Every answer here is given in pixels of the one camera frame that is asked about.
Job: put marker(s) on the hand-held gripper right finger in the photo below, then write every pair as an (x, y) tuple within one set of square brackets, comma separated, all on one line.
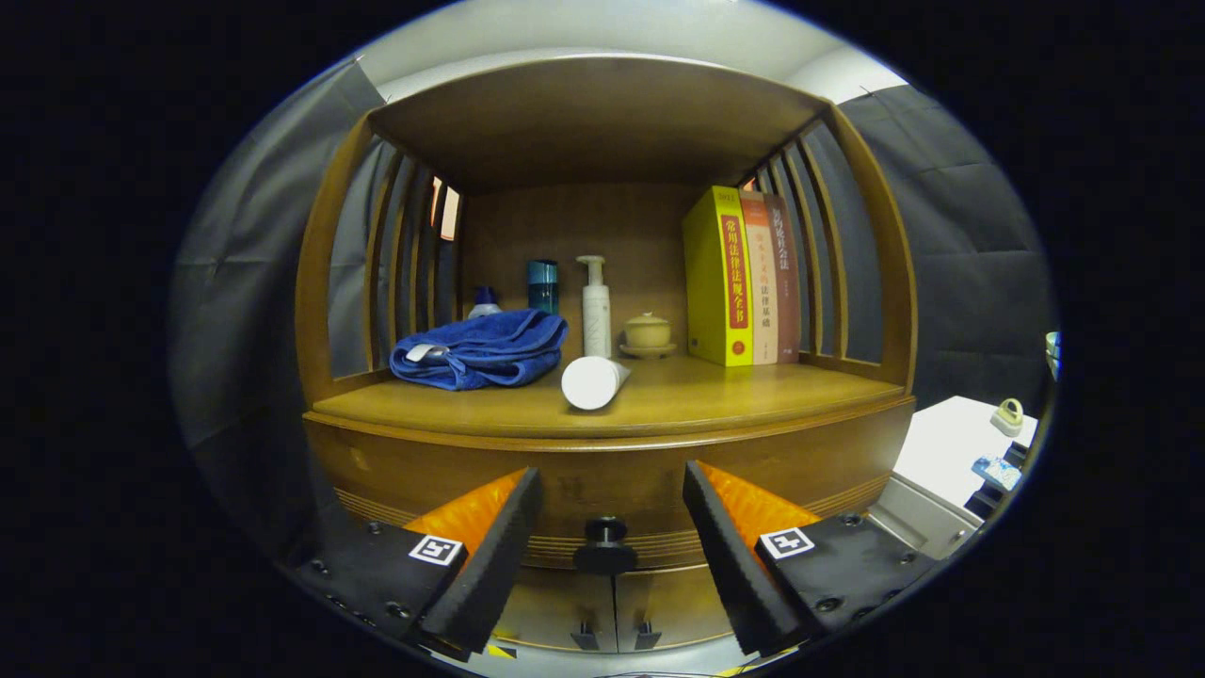
[(734, 565)]

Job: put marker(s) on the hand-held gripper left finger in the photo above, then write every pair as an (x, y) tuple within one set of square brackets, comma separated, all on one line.
[(494, 565)]

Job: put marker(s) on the wooden drawer with black knob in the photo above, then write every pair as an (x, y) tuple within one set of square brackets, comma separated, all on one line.
[(621, 485)]

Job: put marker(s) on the white and green tube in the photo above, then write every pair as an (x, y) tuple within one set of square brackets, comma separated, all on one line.
[(590, 383)]

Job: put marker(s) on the wooden cabinet door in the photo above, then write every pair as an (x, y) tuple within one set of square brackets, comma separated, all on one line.
[(555, 603), (673, 603)]

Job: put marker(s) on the wooden countertop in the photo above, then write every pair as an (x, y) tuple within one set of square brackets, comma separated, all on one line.
[(734, 395)]

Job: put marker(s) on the white drawer cabinet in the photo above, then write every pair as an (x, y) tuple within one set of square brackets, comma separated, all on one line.
[(941, 443)]

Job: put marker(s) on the wooden cabinet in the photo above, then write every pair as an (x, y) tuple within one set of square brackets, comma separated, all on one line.
[(602, 113)]

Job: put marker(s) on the blue folded towel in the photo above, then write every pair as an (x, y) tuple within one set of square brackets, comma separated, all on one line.
[(490, 348)]

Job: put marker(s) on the yellow lidded teacup with saucer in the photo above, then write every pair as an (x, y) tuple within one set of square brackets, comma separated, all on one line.
[(648, 332)]

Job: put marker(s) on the small black block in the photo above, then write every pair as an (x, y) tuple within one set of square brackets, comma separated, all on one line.
[(1017, 454), (981, 501)]

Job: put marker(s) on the small white bottle blue cap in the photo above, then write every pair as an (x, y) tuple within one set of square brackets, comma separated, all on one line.
[(485, 306)]

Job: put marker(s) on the white pump bottle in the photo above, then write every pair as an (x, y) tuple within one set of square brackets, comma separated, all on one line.
[(596, 320)]

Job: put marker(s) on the orange spine book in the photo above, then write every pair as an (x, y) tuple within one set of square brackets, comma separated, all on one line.
[(763, 292)]

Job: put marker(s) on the blue patterned packet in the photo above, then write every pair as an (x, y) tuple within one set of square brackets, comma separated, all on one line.
[(996, 471)]

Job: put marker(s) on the brown spine book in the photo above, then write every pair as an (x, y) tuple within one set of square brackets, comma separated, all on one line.
[(789, 292)]

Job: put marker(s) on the thick yellow book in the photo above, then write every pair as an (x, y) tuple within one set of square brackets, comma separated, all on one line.
[(706, 282)]

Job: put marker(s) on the teal bottle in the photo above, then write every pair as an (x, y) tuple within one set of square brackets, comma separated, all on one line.
[(542, 282)]

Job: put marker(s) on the pale green tape dispenser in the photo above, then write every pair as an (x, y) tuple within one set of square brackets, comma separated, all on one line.
[(1009, 414)]

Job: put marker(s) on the white bowl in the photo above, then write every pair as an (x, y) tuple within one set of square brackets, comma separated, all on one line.
[(1053, 353)]

